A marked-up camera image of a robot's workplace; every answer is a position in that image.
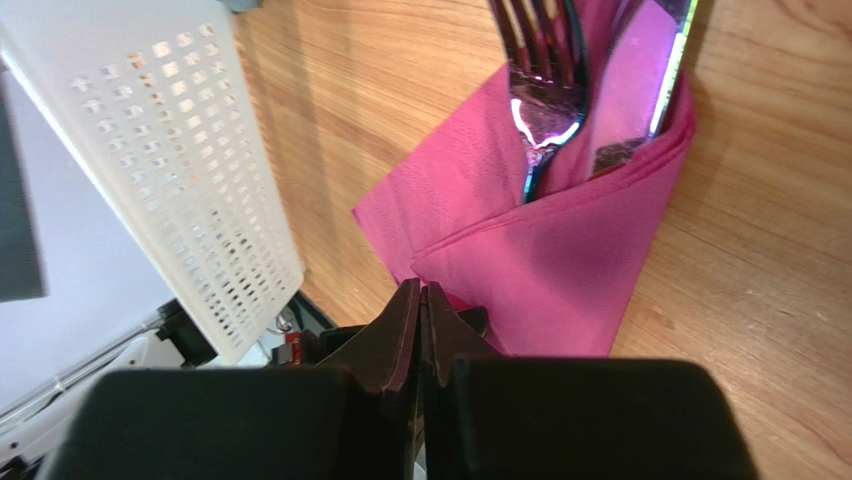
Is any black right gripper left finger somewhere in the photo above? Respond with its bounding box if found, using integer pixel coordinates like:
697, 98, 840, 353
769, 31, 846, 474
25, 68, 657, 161
320, 279, 421, 393

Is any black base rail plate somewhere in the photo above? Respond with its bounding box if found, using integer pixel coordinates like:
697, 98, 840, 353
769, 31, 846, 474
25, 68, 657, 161
268, 291, 364, 367

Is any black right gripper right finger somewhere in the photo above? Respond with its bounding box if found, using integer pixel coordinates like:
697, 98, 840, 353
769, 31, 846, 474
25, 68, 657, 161
422, 282, 501, 388

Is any white plastic basket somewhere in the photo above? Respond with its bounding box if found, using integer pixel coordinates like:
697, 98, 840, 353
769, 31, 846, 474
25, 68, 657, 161
1, 1, 304, 363

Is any iridescent fork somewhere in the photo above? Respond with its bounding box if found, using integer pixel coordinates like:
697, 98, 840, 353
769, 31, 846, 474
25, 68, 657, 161
489, 0, 591, 204

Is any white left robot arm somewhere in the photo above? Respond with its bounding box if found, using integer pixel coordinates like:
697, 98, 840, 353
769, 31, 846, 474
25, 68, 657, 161
1, 300, 231, 479

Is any magenta paper napkin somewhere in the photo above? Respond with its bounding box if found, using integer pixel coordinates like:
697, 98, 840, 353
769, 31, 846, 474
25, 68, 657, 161
353, 1, 695, 356

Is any iridescent table knife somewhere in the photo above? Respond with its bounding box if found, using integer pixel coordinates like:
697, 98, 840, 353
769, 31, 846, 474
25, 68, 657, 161
588, 0, 698, 178

